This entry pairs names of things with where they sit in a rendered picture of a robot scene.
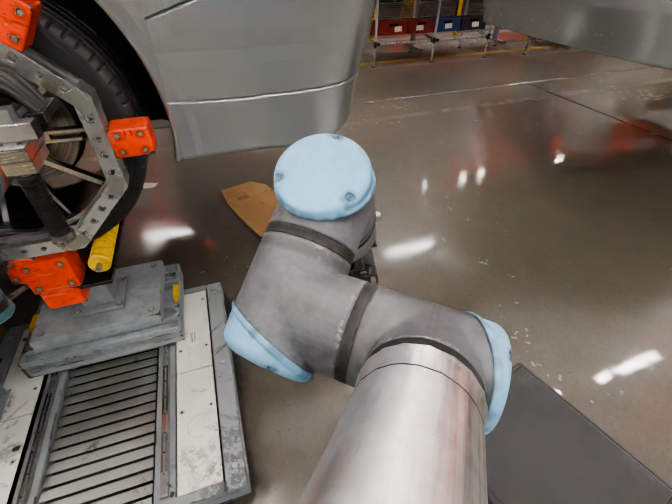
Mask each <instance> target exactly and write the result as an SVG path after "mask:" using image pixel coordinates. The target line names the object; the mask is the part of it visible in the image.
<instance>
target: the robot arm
mask: <svg viewBox="0 0 672 504"><path fill-rule="evenodd" d="M375 186H376V178H375V174H374V171H373V169H372V166H371V163H370V160H369V158H368V156H367V154H366V153H365V151H364V150H363V149H362V148H361V147H360V146H359V145H358V144H357V143H355V142H354V141H352V140H350V139H348V138H346V137H343V136H340V135H335V134H316V135H311V136H308V137H305V138H303V139H301V140H299V141H297V142H295V143H294V144H292V145H291V146H290V147H289V148H288V149H287V150H285V152H284V153H283V154H282V155H281V157H280V158H279V160H278V162H277V164H276V167H275V171H274V192H275V195H276V197H277V199H278V203H277V205H276V207H275V210H274V212H273V214H272V217H271V219H270V221H269V223H268V226H267V228H266V230H265V233H264V235H263V237H262V240H261V242H260V244H259V247H258V249H257V251H256V254H255V256H254V258H253V261H252V263H251V265H250V268H249V270H248V272H247V275H246V277H245V279H244V282H243V284H242V286H241V289H240V291H239V293H238V296H237V298H236V300H233V302H232V310H231V313H230V315H229V318H228V321H227V323H226V326H225V329H224V340H225V342H226V344H227V345H228V346H229V348H231V349H232V350H233V351H234V352H236V353H237V354H239V355H240V356H242V357H243V358H245V359H247V360H249V361H250V362H252V363H254V364H256V365H258V366H260V367H262V368H265V369H269V370H270V371H272V372H274V373H275V374H278V375H280V376H283V377H285V378H288V379H291V380H294V381H298V382H308V381H309V380H310V379H312V378H313V377H314V375H315V372H317V373H320V374H322V375H325V376H327V377H330V378H333V379H335V380H337V381H339V382H342V383H344V384H347V385H349V386H352V387H354V388H355V389H354V391H353V393H352V395H351V397H350V399H349V401H348V404H347V406H346V408H345V410H344V412H343V414H342V416H341V418H340V420H339V422H338V424H337V426H336V428H335V430H334V432H333V434H332V436H331V438H330V440H329V442H328V444H327V446H326V448H325V450H324V452H323V454H322V456H321V458H320V460H319V463H318V465H317V467H316V469H315V471H314V473H313V475H312V477H311V479H310V481H309V483H308V485H307V487H306V489H305V491H304V493H303V495H302V497H301V499H300V501H299V503H298V504H488V495H487V470H486V445H485V435H487V434H488V433H490V432H491V431H492V430H493V429H494V427H495V426H496V424H497V423H498V421H499V419H500V417H501V414H502V412H503V409H504V406H505V403H506V400H507V396H508V391H509V386H510V380H511V371H512V362H511V361H510V356H511V353H512V352H511V345H510V341H509V338H508V336H507V334H506V332H505V331H504V329H503V328H502V327H501V326H499V325H498V324H496V323H494V322H491V321H488V320H486V319H483V318H481V317H480V316H479V315H477V314H475V313H473V312H469V311H464V312H461V311H458V310H455V309H452V308H449V307H445V306H442V305H439V304H436V303H433V302H430V301H426V300H423V299H420V298H417V297H414V296H411V295H407V294H404V293H401V292H398V291H395V290H392V289H389V288H385V287H382V286H379V285H375V284H372V283H371V277H375V280H376V283H378V276H377V271H376V266H375V261H374V256H373V252H372V248H373V247H376V246H377V244H376V239H375V237H376V231H377V226H376V220H379V219H380V218H381V214H380V212H378V211H376V210H375V195H374V190H375Z"/></svg>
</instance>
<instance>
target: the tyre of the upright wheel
mask: <svg viewBox="0 0 672 504"><path fill-rule="evenodd" d="M39 1H40V2H41V3H42V7H41V11H40V15H39V19H38V24H37V28H36V32H35V36H34V40H33V44H32V45H31V46H29V47H30V48H31V49H33V50H35V51H36V52H38V53H39V54H41V55H43V56H44V57H46V58H47V59H49V60H51V61H52V62H54V63H55V64H57V65H59V66H60V67H62V68H63V69H65V70H66V71H68V72H70V73H71V74H73V75H74V76H76V77H78V78H79V79H83V80H84V81H85V82H86V83H87V84H89V85H90V86H92V87H94V88H95V90H96V92H97V95H98V97H99V99H100V100H101V105H102V107H103V110H104V112H105V115H106V117H107V120H108V123H109V121H110V120H115V119H125V118H134V117H143V116H148V112H147V107H146V104H145V101H144V100H143V99H144V98H143V95H142V93H141V90H140V89H139V88H138V87H139V86H138V84H137V82H136V80H135V78H134V77H132V73H131V71H130V69H129V68H128V67H127V66H125V64H126V63H125V62H124V61H123V59H122V58H121V57H120V55H118V54H116V50H115V49H114V48H113V47H112V46H111V44H107V40H106V39H105V38H104V37H103V36H102V35H101V34H98V33H97V30H96V29H95V28H94V27H92V26H89V25H88V22H87V21H85V20H84V19H83V18H79V16H78V14H77V13H75V12H74V11H72V10H71V9H66V6H65V5H64V4H62V3H61V2H59V1H57V2H55V0H39ZM148 117H149V116H148ZM148 155H149V154H148ZM148 155H141V156H133V157H126V158H123V161H124V163H125V166H127V171H128V173H129V176H130V178H129V183H128V188H127V189H126V191H125V192H124V194H123V196H121V198H120V199H119V201H118V202H117V203H116V205H115V206H114V208H113V209H112V211H111V212H110V213H109V215H108V216H107V218H106V219H105V221H104V222H103V223H102V225H101V226H100V228H99V229H98V231H97V232H96V233H95V235H94V236H93V238H92V241H93V240H95V239H97V238H98V237H101V236H102V235H104V234H106V233H107V232H109V231H110V230H112V229H113V227H116V226H117V225H118V224H119V223H120V221H122V220H123V219H124V218H125V217H126V216H127V215H128V214H129V213H130V211H131V210H132V209H133V207H134V206H135V204H136V202H137V200H138V199H139V196H140V194H141V191H142V189H143V186H144V183H145V179H146V172H147V164H148Z"/></svg>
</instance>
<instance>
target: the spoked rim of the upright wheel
mask: <svg viewBox="0 0 672 504"><path fill-rule="evenodd" d="M36 89H37V90H38V91H39V92H40V93H41V94H42V95H43V96H44V95H45V94H46V93H47V92H48V91H47V90H46V89H44V88H42V87H40V86H38V87H37V88H36ZM15 112H16V114H17V116H18V118H19V119H20V118H25V117H24V116H25V115H26V113H27V112H28V110H27V109H26V108H25V107H23V106H22V105H20V106H19V107H18V108H17V110H16V111H15ZM42 130H43V132H44V133H43V135H42V138H43V140H45V144H54V143H64V142H74V141H84V140H83V139H82V136H83V133H82V134H72V135H61V136H52V135H57V134H67V133H78V132H84V131H85V130H84V128H83V126H82V125H75V126H64V127H53V128H42ZM43 165H46V166H49V167H51V168H54V169H57V170H60V171H63V172H65V173H68V174H71V175H74V176H76V177H79V178H82V179H85V180H83V181H81V182H79V183H76V184H73V185H69V186H65V187H60V188H52V187H51V186H50V185H49V184H48V183H47V182H46V181H45V180H44V179H43V178H42V179H43V181H44V182H45V184H46V186H47V188H48V189H49V193H51V195H52V197H53V199H54V200H55V202H56V204H57V206H58V207H59V209H60V212H61V213H62V214H63V216H64V218H65V220H66V221H67V224H68V225H70V224H73V223H75V222H77V221H79V220H80V219H81V217H82V216H83V214H84V213H85V211H86V210H87V208H88V207H89V205H90V204H91V202H92V201H93V199H94V198H95V196H96V195H97V193H98V192H99V190H100V189H101V187H102V186H103V184H104V183H105V181H106V178H105V175H104V173H103V171H102V169H100V170H99V171H97V172H96V173H95V174H94V173H91V172H89V171H86V170H83V169H80V168H78V167H75V166H72V165H70V164H67V163H64V162H62V161H59V160H56V159H54V158H51V157H47V159H46V161H45V162H44V164H43ZM43 230H47V229H46V227H45V226H44V224H43V222H42V221H41V219H40V217H39V216H38V214H37V212H36V211H35V209H34V208H33V205H32V204H31V203H30V201H29V199H28V198H27V196H26V195H25V192H24V191H23V190H22V188H21V187H18V186H13V185H10V186H9V187H8V188H7V190H6V192H5V193H4V195H3V196H2V198H1V199H0V234H25V233H31V232H37V231H43Z"/></svg>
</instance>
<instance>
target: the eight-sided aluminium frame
mask: <svg viewBox="0 0 672 504"><path fill-rule="evenodd" d="M0 63H1V64H2V65H4V66H6V67H9V68H12V69H13V70H15V71H17V72H18V73H19V74H21V75H22V76H23V77H25V78H27V79H28V80H30V81H32V82H33V83H35V84H37V85H39V86H40V87H42V88H44V89H46V90H47V91H49V92H51V93H52V94H54V95H56V96H58V97H59V98H61V99H63V100H65V101H66V102H68V103H70V104H71V105H73V106H74V108H75V110H76V112H77V114H78V117H79V119H80V121H81V123H82V126H83V128H84V130H85V133H86V135H87V137H88V139H89V142H90V144H91V146H92V148H93V151H94V153H95V155H96V157H97V160H98V162H99V164H100V166H101V169H102V171H103V173H104V175H105V178H106V181H105V183H104V184H103V186H102V187H101V189H100V190H99V192H98V193H97V195H96V196H95V198H94V199H93V201H92V202H91V204H90V205H89V207H88V208H87V210H86V211H85V213H84V214H83V216H82V217H81V219H80V220H79V222H78V223H77V225H73V226H69V227H72V228H73V229H74V231H75V233H76V235H77V237H76V238H75V239H74V240H73V241H72V242H70V243H68V244H65V245H54V244H53V243H52V241H51V240H50V238H49V232H48V230H43V231H37V232H31V233H25V234H19V235H13V236H7V237H1V238H0V264H2V263H3V262H2V261H9V260H20V259H26V258H32V257H37V256H43V255H48V254H54V253H59V252H65V251H70V250H73V251H75V250H77V249H81V248H86V246H87V245H88V244H89V242H91V241H92V238H93V236H94V235H95V233H96V232H97V231H98V229H99V228H100V226H101V225H102V223H103V222H104V221H105V219H106V218H107V216H108V215H109V213H110V212H111V211H112V209H113V208H114V206H115V205H116V203H117V202H118V201H119V199H120V198H121V196H123V194H124V192H125V191H126V189H127V188H128V183H129V178H130V176H129V173H128V171H127V166H125V163H124V161H123V158H117V157H116V155H115V153H114V151H113V148H112V146H111V143H110V141H109V138H108V136H107V133H106V130H107V127H108V124H109V123H108V120H107V117H106V115H105V112H104V110H103V107H102V105H101V100H100V99H99V97H98V95H97V92H96V90H95V88H94V87H92V86H90V85H89V84H87V83H86V82H85V81H84V80H83V79H79V78H78V77H76V76H74V75H73V74H71V73H70V72H68V71H66V70H65V69H63V68H62V67H60V66H59V65H57V64H55V63H54V62H52V61H51V60H49V59H47V58H46V57H44V56H43V55H41V54H39V53H38V52H36V51H35V50H33V49H31V48H30V47H28V48H27V49H25V50H24V51H22V52H20V51H18V50H16V49H13V48H12V47H10V46H8V45H6V44H4V43H2V42H0Z"/></svg>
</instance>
